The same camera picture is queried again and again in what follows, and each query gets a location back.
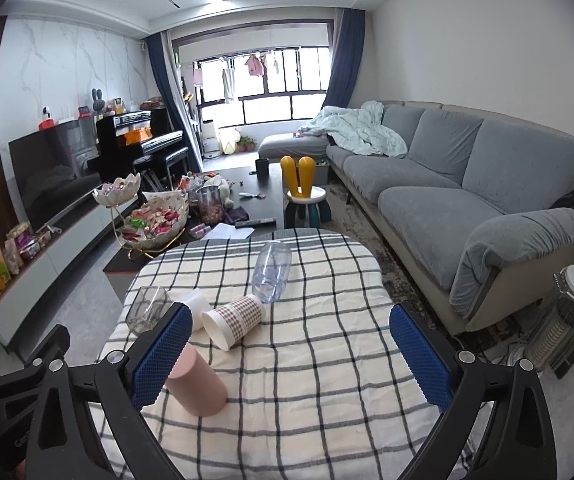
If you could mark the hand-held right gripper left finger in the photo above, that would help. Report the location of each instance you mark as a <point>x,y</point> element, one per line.
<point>164,355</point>

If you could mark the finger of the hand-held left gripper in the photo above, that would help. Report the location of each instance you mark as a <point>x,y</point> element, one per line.
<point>27,362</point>

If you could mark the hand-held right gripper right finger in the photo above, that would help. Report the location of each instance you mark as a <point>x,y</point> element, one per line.
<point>419,355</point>

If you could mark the pink cup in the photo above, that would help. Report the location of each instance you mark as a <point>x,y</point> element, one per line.
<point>199,385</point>

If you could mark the grey glass cup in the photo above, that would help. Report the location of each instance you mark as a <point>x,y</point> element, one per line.
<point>142,310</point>

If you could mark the white plastic cup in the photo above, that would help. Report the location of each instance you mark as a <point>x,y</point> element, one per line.
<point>198,305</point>

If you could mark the plaid paper cup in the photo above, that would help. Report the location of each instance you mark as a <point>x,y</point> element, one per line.
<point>237,317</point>

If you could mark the clear plastic cup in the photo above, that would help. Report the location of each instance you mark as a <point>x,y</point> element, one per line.
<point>269,275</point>

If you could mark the dark red snack packet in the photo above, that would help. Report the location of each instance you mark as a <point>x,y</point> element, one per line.
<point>24,247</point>

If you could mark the white television cabinet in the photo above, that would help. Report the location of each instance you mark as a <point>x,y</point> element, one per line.
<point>67,255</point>

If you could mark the large shell bowl of snacks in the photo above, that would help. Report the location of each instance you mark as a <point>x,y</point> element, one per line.
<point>152,225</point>

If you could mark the white paper sheet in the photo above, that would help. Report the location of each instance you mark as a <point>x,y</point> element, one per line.
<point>229,231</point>

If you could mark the white electric heater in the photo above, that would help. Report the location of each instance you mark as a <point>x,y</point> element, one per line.
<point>567,320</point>

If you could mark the clear jar of nuts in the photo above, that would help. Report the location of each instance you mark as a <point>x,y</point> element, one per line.
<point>209,205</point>

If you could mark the grey sofa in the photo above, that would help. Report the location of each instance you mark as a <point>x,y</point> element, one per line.
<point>442,200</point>

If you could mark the grey remote control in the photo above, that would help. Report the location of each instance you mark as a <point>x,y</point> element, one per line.
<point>257,221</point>

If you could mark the small white shell bowl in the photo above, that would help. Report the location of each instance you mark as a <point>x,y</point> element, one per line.
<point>117,195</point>

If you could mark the flat screen television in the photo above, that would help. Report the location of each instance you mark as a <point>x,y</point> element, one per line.
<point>47,175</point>

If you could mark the dark coffee table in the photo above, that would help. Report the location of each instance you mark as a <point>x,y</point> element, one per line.
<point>267,205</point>

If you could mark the yellow rabbit-ear child stool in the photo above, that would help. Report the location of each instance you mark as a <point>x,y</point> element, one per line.
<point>307,195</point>

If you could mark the black piano bench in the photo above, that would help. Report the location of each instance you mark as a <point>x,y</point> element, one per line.
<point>167,157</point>

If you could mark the black piano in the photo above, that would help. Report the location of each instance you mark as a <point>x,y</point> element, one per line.
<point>127,147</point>

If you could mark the black mug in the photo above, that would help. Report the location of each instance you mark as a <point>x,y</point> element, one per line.
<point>261,166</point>

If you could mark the black bag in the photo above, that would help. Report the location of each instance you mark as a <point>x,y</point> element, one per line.
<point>569,205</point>

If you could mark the white air purifier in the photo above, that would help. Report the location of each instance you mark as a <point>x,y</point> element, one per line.
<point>210,140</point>

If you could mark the orange box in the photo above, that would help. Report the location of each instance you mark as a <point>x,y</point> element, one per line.
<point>138,136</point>

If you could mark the light green blanket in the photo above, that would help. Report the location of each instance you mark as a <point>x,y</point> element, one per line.
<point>362,130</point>

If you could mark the grey rabbit figurine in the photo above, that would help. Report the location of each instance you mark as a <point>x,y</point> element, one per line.
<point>99,102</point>

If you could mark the blue curtain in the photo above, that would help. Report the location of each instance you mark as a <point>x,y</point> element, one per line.
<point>162,80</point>
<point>347,60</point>

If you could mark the white hanging garment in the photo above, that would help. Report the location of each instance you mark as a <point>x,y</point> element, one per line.
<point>228,85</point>

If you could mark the black-framed window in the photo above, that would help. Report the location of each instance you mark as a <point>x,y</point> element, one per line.
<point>287,90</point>

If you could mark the pink hanging garment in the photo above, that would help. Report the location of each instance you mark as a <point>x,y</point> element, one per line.
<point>253,65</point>

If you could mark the white security camera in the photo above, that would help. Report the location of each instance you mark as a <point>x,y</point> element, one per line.
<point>46,117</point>

